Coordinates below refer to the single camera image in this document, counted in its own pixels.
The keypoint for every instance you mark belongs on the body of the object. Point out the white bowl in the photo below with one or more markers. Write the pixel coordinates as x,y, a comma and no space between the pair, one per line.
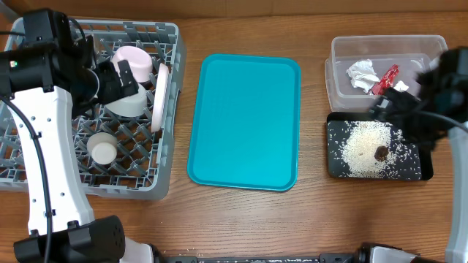
139,61

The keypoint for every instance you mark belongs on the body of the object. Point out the pile of white rice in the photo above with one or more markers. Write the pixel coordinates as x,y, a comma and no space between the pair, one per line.
365,146

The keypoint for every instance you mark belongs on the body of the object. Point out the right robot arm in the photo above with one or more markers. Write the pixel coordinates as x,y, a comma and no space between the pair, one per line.
439,110

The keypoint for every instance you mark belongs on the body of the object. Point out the red snack wrapper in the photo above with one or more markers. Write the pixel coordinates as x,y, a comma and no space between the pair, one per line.
386,81

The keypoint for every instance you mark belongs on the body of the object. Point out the small white tissue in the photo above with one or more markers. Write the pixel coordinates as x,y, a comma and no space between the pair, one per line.
400,86

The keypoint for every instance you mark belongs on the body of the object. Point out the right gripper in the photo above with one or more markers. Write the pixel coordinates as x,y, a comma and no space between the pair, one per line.
396,106

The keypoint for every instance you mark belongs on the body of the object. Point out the teal plastic tray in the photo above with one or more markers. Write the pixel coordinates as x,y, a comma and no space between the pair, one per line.
245,130

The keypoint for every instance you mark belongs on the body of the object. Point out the black tray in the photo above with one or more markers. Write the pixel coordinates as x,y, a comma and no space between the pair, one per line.
336,120

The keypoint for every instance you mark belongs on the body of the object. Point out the large white tissue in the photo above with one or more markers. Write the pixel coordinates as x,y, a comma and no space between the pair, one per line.
362,75

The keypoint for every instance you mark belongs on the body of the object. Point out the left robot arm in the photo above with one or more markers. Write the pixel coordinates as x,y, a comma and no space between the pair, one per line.
45,83

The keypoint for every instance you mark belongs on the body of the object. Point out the clear plastic bin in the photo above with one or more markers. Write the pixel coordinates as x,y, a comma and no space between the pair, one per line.
413,54

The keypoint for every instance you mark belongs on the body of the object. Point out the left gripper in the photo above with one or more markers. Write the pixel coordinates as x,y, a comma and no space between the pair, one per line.
115,89

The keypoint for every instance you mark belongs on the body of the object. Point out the white paper cup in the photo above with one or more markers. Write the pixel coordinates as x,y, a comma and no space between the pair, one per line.
102,148

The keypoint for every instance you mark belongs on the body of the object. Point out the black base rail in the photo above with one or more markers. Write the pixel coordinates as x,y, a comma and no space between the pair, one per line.
356,257

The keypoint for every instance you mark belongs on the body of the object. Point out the grey metal bowl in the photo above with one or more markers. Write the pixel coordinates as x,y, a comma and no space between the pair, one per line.
130,106

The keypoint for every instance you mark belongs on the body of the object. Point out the grey plastic dish rack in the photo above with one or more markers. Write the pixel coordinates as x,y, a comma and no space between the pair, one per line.
144,157

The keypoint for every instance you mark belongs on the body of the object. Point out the large white plate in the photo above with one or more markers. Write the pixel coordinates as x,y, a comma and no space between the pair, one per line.
159,98

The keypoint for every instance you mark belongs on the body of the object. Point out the brown food scrap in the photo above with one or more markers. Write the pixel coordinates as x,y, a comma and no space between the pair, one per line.
381,153

